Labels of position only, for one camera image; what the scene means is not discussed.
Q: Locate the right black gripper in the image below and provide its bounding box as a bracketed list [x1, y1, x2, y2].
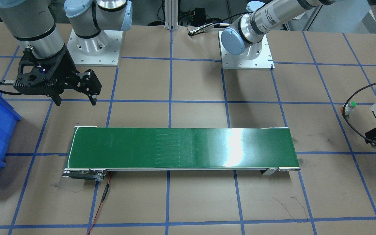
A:
[13, 46, 102, 106]

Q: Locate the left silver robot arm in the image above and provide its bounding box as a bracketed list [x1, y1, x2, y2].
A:
[64, 0, 376, 58]

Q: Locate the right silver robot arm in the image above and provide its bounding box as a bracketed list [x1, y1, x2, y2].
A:
[0, 0, 133, 106]

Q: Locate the green push button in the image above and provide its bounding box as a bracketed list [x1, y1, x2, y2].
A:
[341, 101, 357, 116]

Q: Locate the green conveyor belt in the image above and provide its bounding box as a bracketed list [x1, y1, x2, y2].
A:
[62, 126, 301, 181]

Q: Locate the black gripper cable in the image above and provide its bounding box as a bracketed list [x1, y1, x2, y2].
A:
[342, 77, 376, 141]

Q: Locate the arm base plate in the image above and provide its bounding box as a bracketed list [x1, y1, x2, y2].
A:
[218, 31, 275, 70]
[67, 29, 123, 67]

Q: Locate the red black power cable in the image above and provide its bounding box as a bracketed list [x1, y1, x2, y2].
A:
[86, 173, 113, 235]

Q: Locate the aluminium frame post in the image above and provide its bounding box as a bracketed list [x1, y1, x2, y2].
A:
[164, 0, 179, 31]

